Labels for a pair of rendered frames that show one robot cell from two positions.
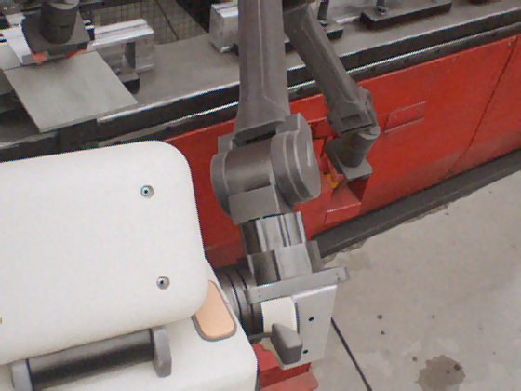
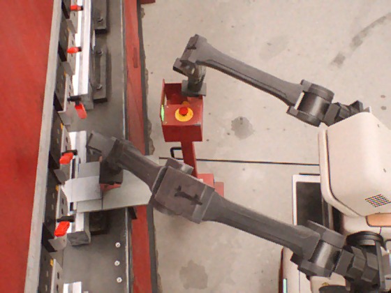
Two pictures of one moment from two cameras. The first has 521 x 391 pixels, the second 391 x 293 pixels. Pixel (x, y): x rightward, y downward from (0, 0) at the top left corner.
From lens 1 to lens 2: 1.08 m
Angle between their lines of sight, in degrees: 33
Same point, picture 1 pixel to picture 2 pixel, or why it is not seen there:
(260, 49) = (264, 76)
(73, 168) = (372, 139)
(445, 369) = (239, 123)
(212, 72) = (109, 119)
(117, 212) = (382, 136)
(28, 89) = (126, 200)
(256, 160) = (318, 102)
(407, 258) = not seen: hidden behind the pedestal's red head
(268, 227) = (343, 114)
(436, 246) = not seen: hidden behind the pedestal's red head
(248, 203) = (330, 114)
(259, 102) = (290, 89)
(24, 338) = not seen: outside the picture
